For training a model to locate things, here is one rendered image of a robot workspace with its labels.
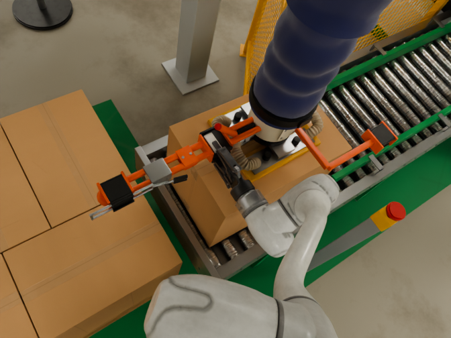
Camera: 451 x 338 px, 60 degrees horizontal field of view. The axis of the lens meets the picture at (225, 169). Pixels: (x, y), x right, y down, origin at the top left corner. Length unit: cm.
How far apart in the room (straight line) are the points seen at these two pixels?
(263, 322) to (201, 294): 10
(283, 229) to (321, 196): 15
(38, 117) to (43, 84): 82
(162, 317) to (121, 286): 108
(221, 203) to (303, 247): 47
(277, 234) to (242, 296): 54
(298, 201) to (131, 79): 192
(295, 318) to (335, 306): 179
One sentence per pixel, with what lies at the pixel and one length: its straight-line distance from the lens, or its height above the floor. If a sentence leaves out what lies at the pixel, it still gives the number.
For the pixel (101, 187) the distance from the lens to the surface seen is 120.
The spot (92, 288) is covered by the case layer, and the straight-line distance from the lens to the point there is 171.
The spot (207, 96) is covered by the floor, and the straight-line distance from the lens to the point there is 278.
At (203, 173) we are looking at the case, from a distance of 139.
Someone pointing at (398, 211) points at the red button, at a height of 104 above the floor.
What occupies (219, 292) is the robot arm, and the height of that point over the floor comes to 160.
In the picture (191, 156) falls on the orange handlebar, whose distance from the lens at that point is 125.
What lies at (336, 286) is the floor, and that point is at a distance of 249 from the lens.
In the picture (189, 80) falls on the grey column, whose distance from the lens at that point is 280.
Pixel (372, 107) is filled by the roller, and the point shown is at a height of 54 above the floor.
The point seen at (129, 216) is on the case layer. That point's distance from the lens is 177.
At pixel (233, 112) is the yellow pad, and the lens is 151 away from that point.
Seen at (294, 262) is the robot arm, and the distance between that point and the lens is 92.
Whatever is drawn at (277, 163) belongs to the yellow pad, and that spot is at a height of 99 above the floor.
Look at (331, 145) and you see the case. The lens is 159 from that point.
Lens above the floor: 222
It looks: 62 degrees down
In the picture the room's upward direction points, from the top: 22 degrees clockwise
